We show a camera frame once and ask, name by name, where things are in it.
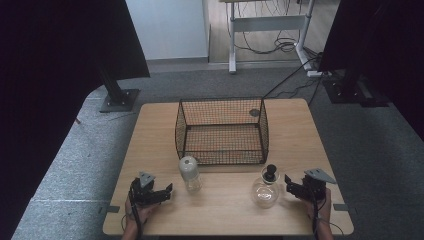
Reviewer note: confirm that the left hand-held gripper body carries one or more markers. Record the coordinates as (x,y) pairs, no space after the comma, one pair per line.
(144,190)

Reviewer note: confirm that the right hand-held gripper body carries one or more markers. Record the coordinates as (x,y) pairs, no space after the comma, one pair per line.
(315,185)

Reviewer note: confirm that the round glass bottle black stopper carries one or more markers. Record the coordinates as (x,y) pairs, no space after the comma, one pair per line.
(265,191)

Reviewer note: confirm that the clear bottle with grey cap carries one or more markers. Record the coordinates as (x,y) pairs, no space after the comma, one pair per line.
(189,173)

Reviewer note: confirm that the person's left hand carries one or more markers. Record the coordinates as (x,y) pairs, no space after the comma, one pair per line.
(141,212)

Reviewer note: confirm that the person's right hand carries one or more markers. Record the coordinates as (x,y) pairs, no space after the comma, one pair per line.
(322,208)

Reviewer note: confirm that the black metal stand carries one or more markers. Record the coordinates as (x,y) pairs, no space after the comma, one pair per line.
(350,90)
(118,96)

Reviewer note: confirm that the white power strip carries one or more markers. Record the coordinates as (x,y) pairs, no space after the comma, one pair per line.
(316,74)

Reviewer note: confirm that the black curtain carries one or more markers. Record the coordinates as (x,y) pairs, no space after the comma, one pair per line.
(50,83)
(383,40)

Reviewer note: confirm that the grey table bracket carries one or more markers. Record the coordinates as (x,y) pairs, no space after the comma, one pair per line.
(340,207)
(111,209)

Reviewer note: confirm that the white desk frame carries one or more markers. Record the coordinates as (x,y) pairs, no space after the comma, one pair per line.
(266,24)

